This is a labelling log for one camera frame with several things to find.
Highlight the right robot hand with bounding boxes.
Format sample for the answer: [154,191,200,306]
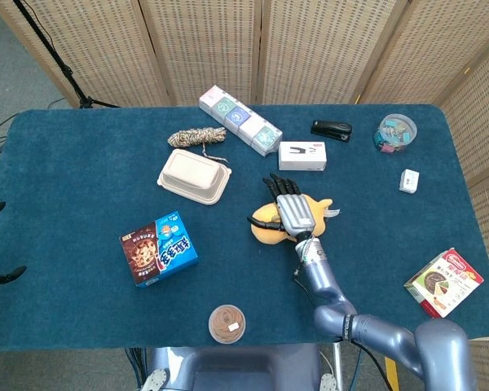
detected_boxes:
[247,173,320,239]

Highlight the yellow plush toy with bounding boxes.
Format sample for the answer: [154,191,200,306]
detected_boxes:
[250,194,340,245]

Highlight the dark blue tablecloth-covered table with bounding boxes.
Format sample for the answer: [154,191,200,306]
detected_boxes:
[0,103,489,354]

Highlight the white stapler carton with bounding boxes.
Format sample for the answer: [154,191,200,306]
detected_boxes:
[277,141,327,172]

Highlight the black stapler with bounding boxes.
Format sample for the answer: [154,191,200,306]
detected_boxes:
[310,119,354,143]

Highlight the beige lidded lunch container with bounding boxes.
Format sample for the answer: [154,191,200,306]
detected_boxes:
[156,148,233,206]

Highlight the white tissue pack row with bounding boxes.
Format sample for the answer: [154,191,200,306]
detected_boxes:
[198,84,284,158]

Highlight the small white box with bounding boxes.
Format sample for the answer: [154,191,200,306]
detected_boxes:
[399,169,421,194]

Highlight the clear jar of binder clips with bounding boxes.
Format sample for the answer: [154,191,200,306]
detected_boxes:
[373,113,418,155]

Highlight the clear jar of rubber bands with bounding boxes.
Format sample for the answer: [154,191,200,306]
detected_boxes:
[208,303,247,345]

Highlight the blue chocolate cookie box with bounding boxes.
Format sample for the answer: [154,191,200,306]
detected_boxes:
[119,210,200,288]

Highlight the red and white food box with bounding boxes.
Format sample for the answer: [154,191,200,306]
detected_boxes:
[403,247,485,319]

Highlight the grey-blue robot torso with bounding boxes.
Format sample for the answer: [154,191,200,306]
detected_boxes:
[140,345,344,391]

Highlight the black tripod stand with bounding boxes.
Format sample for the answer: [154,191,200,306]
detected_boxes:
[14,0,120,110]

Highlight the woven wooden folding screen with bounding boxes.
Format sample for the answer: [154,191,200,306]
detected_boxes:
[0,0,489,391]

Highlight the braided rope bundle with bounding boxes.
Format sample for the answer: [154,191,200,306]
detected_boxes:
[166,126,231,164]

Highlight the dark cables under table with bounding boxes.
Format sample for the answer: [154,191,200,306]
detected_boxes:
[124,347,148,391]

